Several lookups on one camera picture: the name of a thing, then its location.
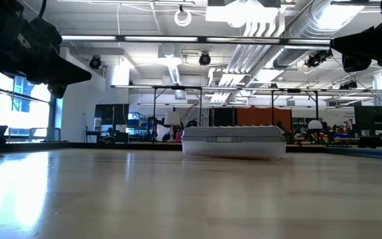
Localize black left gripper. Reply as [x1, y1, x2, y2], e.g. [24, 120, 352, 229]
[0, 0, 93, 100]

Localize clear plastic supply box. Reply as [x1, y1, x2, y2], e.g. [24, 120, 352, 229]
[181, 125, 288, 161]

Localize black ceiling spotlight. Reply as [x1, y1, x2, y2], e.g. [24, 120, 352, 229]
[305, 49, 333, 69]
[90, 55, 103, 70]
[198, 52, 212, 66]

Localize black monitor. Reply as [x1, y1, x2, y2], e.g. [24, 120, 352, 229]
[94, 104, 130, 126]
[354, 105, 382, 133]

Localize white round lamp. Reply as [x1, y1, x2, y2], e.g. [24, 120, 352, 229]
[307, 119, 324, 131]

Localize white table lamp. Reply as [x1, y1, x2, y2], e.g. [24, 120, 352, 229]
[163, 111, 181, 133]

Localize white ceiling pipes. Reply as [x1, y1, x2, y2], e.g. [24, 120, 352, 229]
[225, 19, 288, 74]

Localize orange partition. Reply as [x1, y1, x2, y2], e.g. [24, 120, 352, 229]
[236, 107, 292, 127]

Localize black partition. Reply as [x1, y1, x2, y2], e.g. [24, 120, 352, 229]
[212, 108, 237, 127]

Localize silver ventilation duct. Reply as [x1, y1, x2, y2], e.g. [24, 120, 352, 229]
[272, 0, 336, 70]

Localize black aluminium table frame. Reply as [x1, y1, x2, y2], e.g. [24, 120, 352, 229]
[0, 141, 382, 163]

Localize black background rig frame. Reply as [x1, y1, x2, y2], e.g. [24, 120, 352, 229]
[152, 85, 202, 135]

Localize white cable coil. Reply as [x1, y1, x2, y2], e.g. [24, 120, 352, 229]
[173, 9, 193, 28]

